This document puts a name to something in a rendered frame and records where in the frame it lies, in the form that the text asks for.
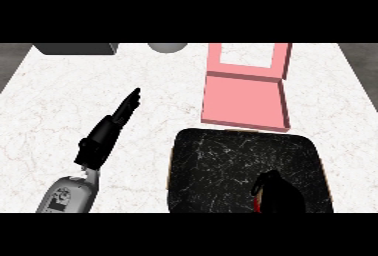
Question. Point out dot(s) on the dark grey block appliance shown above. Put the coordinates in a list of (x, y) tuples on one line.
[(75, 48)]

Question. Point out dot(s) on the grey round object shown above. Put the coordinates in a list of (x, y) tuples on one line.
[(166, 47)]

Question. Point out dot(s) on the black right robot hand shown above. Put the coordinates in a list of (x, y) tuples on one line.
[(280, 196)]

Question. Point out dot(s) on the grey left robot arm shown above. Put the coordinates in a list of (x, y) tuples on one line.
[(68, 196)]

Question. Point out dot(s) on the pink open cardboard box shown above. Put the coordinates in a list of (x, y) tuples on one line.
[(245, 96)]

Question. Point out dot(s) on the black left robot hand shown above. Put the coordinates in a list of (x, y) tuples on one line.
[(103, 136)]

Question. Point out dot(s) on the black marble tray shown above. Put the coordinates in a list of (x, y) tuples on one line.
[(230, 166)]

